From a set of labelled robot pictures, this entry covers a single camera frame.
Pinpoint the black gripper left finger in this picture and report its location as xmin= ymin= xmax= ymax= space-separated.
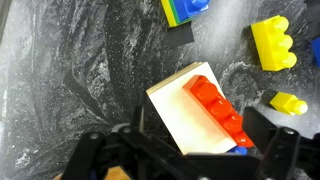
xmin=61 ymin=105 xmax=145 ymax=180

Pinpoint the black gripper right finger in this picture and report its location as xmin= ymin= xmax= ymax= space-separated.
xmin=242 ymin=106 xmax=320 ymax=180

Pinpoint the small blue building block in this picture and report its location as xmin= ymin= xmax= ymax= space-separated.
xmin=227 ymin=145 xmax=249 ymax=157

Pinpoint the small yellow building block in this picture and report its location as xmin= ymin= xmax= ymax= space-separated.
xmin=269 ymin=91 xmax=309 ymax=117

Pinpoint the round wooden bowl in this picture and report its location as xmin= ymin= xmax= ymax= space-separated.
xmin=53 ymin=166 xmax=132 ymax=180

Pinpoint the long red building block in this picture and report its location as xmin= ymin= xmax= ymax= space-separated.
xmin=182 ymin=74 xmax=255 ymax=149

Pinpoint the yellow three-stud building block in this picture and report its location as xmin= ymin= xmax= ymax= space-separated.
xmin=250 ymin=14 xmax=298 ymax=72

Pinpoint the large blue building block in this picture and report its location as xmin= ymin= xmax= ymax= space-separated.
xmin=310 ymin=36 xmax=320 ymax=68

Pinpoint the blue block with green layer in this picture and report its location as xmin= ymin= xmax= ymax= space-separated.
xmin=168 ymin=0 xmax=212 ymax=25

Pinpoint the flat yellow building block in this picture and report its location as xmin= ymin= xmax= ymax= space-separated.
xmin=160 ymin=0 xmax=178 ymax=28

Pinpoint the light wooden board stack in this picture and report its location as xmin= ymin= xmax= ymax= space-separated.
xmin=145 ymin=61 xmax=238 ymax=156

